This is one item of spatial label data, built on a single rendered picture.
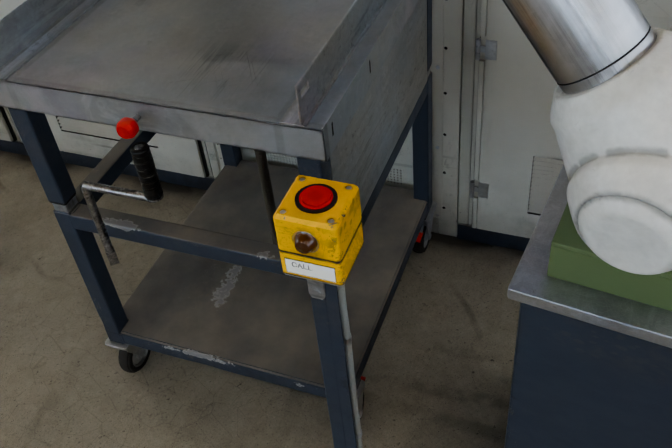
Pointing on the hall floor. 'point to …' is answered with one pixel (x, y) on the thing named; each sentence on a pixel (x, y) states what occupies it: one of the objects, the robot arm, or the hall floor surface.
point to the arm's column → (586, 386)
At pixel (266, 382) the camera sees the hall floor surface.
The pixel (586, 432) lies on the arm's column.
